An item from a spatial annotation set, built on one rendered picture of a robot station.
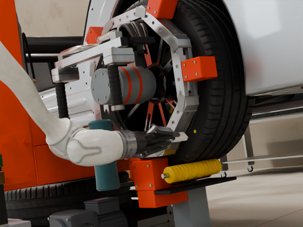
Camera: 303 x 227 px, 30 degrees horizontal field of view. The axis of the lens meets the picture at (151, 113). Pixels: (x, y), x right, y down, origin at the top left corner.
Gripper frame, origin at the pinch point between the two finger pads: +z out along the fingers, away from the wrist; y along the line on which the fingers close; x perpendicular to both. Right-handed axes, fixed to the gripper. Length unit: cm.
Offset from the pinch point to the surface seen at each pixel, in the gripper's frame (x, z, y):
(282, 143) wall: 246, 540, -286
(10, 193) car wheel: 60, -16, -81
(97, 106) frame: 43.9, 0.5, -20.7
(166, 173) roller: -2.1, 0.5, -14.7
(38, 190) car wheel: 50, -9, -71
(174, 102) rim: 16.9, 11.0, 0.9
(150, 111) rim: 26.0, 10.9, -10.1
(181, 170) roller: -3.9, 5.4, -12.9
